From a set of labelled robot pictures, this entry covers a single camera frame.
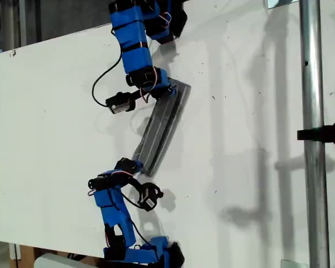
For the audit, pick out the black post clamp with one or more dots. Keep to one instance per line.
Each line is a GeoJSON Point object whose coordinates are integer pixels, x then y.
{"type": "Point", "coordinates": [324, 134]}

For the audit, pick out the wooden table leg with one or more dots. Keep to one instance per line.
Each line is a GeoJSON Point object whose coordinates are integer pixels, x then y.
{"type": "Point", "coordinates": [28, 258]}

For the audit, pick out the steel post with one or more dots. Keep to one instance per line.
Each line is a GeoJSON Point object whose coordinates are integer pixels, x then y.
{"type": "Point", "coordinates": [312, 83]}

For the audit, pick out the white box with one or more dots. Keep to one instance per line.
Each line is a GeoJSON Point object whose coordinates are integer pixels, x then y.
{"type": "Point", "coordinates": [61, 262]}

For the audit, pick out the black camera box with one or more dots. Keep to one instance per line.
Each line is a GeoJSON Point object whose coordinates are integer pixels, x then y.
{"type": "Point", "coordinates": [149, 198]}
{"type": "Point", "coordinates": [120, 103]}

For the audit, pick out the grey striped towel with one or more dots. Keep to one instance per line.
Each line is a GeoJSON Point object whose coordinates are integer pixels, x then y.
{"type": "Point", "coordinates": [164, 123]}

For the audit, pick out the grey metal bar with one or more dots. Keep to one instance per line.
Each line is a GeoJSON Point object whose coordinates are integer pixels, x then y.
{"type": "Point", "coordinates": [22, 22]}

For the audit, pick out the black camera stalk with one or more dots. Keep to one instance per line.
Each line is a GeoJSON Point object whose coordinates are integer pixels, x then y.
{"type": "Point", "coordinates": [136, 93]}
{"type": "Point", "coordinates": [134, 182]}

